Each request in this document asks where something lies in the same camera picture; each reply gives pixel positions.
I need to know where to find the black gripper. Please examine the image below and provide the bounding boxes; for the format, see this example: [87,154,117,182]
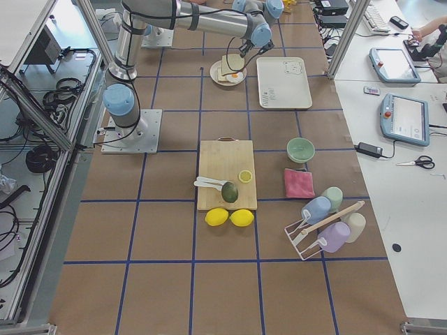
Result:
[238,40,274,58]

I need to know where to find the bread slice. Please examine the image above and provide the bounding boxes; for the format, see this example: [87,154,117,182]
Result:
[221,54,245,75]
[217,67,232,83]

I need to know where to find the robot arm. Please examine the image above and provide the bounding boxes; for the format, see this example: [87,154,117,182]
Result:
[103,1,284,142]

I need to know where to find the bread slice on plate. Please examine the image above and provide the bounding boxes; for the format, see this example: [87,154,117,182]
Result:
[217,67,232,83]

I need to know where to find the cream round plate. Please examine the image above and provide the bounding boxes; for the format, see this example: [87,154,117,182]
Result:
[210,60,247,87]

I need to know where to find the fried egg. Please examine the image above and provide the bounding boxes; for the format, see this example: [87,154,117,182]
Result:
[225,72,244,84]

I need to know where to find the cream bear serving tray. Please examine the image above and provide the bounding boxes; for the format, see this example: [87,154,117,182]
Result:
[256,57,313,110]

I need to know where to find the green bowl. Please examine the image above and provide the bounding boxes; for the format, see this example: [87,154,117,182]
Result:
[286,137,315,163]

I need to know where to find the wooden cutting board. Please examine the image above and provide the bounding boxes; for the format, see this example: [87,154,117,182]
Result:
[197,140,258,211]

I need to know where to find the lemon slice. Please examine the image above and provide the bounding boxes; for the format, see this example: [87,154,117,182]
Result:
[238,170,253,184]

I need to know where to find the far teach pendant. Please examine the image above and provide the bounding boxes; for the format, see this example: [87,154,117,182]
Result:
[369,47,421,85]

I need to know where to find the teach pendant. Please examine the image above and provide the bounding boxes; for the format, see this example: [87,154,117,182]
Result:
[379,94,430,147]
[369,47,421,85]

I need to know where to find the white plastic knife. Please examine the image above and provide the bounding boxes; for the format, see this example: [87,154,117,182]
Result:
[196,176,227,186]

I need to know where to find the pink cloth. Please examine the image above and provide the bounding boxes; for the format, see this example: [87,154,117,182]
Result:
[284,168,315,199]

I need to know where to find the green avocado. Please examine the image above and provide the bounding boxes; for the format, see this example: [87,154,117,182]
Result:
[221,181,239,203]

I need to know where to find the black power brick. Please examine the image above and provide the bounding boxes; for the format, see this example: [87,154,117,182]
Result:
[354,142,383,158]

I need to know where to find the near teach pendant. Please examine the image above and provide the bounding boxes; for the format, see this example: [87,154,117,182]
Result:
[379,94,430,147]

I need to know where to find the green cup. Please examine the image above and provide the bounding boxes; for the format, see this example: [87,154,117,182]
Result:
[321,186,343,214]

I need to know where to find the yellow lemon right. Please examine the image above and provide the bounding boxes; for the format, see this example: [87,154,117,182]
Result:
[229,209,254,228]

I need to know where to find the yellow lemon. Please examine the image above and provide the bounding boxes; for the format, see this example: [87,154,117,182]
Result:
[205,208,229,227]
[229,209,254,228]

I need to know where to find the blue cup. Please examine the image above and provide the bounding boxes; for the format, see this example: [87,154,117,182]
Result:
[301,196,331,225]

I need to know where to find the yellow lemon left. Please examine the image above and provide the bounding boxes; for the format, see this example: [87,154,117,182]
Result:
[205,208,229,227]

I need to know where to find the cream cup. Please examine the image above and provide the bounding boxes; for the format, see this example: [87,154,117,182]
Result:
[341,212,366,243]

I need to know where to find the purple cup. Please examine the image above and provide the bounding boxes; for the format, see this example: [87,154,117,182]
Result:
[317,221,351,253]

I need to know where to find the scissors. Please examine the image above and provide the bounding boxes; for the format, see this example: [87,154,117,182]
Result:
[396,155,435,170]

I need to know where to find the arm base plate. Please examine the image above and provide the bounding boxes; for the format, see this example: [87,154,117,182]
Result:
[100,109,162,154]
[141,24,174,48]

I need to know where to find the aluminium frame post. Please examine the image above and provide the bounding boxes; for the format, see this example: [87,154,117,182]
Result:
[327,0,370,80]

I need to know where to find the white wire cup rack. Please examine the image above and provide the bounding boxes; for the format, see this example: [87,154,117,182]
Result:
[284,209,328,260]

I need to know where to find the wooden rack handle rod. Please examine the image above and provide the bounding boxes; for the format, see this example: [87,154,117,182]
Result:
[300,200,365,236]

